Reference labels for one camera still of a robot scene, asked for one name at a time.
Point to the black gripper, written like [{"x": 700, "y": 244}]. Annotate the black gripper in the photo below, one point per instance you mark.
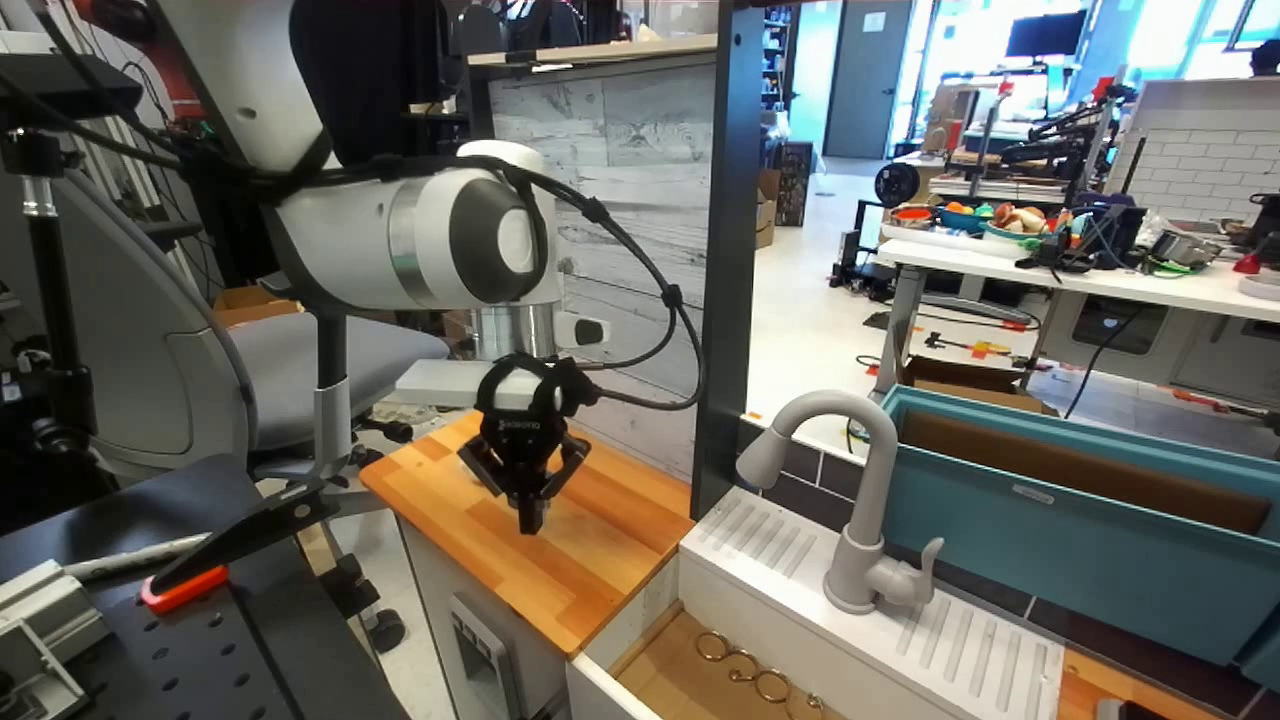
[{"x": 521, "y": 432}]

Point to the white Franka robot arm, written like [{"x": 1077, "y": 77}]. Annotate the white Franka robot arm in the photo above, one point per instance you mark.
[{"x": 387, "y": 241}]

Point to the white cabinet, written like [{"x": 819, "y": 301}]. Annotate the white cabinet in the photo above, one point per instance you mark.
[{"x": 464, "y": 640}]

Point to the grey office chair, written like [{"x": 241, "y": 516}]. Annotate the grey office chair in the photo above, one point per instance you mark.
[{"x": 284, "y": 375}]

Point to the white toy sink unit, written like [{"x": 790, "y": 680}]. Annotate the white toy sink unit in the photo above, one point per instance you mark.
[{"x": 800, "y": 602}]

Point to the grey wood-pattern backdrop panel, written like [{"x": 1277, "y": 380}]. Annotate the grey wood-pattern backdrop panel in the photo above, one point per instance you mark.
[{"x": 624, "y": 202}]

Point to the grey toy faucet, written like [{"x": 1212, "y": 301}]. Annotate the grey toy faucet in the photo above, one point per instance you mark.
[{"x": 861, "y": 560}]

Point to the black perforated board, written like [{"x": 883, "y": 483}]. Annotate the black perforated board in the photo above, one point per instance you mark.
[{"x": 227, "y": 652}]

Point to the aluminium profile piece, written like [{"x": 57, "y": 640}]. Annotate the aluminium profile piece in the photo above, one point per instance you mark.
[{"x": 41, "y": 627}]

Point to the teal plastic bin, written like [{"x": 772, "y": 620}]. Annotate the teal plastic bin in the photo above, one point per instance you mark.
[{"x": 1065, "y": 535}]

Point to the white work desk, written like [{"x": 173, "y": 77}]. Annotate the white work desk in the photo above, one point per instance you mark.
[{"x": 1065, "y": 280}]

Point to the wooden stove base board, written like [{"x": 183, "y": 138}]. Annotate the wooden stove base board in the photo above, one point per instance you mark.
[{"x": 1105, "y": 684}]

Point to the dark computer monitor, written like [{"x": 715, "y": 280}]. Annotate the dark computer monitor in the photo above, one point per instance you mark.
[{"x": 1046, "y": 32}]

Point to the black vertical post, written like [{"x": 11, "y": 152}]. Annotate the black vertical post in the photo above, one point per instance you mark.
[{"x": 729, "y": 241}]

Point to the black camera stand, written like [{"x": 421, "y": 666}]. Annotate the black camera stand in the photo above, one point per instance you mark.
[{"x": 54, "y": 295}]

